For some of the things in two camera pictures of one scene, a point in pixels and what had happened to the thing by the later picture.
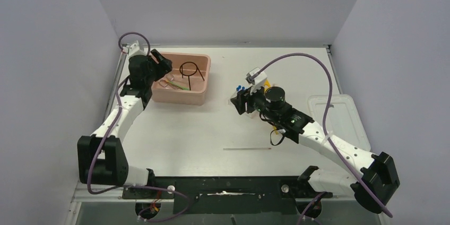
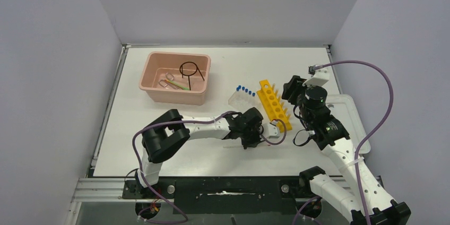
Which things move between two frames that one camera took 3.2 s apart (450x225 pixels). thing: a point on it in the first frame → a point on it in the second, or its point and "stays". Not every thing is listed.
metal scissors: x=167 y=80 stays
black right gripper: x=244 y=97 → x=291 y=89
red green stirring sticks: x=174 y=84 stays
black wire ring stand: x=181 y=72 stays
